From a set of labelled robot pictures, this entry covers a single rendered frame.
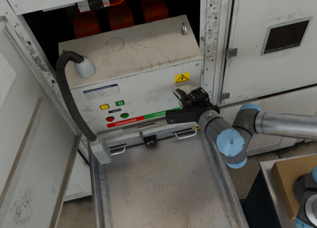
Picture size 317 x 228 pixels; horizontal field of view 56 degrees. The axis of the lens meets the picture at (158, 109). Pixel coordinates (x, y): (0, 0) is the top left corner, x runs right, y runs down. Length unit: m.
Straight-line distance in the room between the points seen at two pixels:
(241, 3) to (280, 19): 0.20
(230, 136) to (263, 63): 0.59
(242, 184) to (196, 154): 0.90
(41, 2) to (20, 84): 0.30
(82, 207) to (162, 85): 1.44
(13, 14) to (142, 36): 0.42
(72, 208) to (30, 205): 1.11
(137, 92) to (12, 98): 0.42
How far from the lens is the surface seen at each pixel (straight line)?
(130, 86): 1.06
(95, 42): 1.14
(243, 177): 2.29
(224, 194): 1.36
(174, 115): 0.99
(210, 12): 1.11
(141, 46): 1.08
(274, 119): 0.98
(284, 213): 1.46
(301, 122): 0.95
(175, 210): 1.33
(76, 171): 1.87
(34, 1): 0.99
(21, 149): 1.13
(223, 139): 0.88
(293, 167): 1.46
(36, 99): 1.21
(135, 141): 1.42
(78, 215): 2.32
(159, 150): 1.44
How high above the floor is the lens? 2.11
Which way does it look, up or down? 56 degrees down
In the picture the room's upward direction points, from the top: 10 degrees counter-clockwise
